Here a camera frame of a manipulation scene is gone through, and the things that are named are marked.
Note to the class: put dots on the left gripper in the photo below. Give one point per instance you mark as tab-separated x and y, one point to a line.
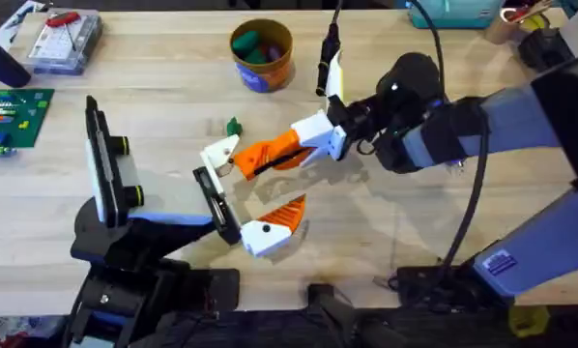
173	193

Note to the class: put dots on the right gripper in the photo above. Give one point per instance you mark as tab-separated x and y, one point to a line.
410	92

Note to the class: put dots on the orange ribbed wedge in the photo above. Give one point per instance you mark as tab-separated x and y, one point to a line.
250	159

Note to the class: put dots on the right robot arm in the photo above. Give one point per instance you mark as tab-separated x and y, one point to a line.
511	116

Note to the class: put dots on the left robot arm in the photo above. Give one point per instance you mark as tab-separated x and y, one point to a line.
124	241

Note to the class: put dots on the green toy vegetable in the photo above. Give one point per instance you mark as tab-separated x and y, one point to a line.
234	128

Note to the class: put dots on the right wrist upright plate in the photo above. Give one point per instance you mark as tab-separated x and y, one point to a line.
328	53

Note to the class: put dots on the wrist upright plate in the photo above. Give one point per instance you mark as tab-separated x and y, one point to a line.
103	164
328	53

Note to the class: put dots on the left wrist upright plate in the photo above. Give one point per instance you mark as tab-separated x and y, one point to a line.
103	164

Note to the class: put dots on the teal box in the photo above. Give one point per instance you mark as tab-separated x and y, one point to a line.
453	12

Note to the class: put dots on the cardboard roll with scissors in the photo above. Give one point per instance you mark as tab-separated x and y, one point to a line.
516	21

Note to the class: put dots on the black round object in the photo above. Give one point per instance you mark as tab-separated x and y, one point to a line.
542	48

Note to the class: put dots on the clear plastic tool box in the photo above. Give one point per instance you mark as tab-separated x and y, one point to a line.
64	43

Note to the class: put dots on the green board with blocks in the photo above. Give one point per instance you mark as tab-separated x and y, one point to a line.
13	121

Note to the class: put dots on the white paper sheet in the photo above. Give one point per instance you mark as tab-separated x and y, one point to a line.
13	26

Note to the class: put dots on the black rail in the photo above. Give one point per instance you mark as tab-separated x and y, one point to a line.
327	324

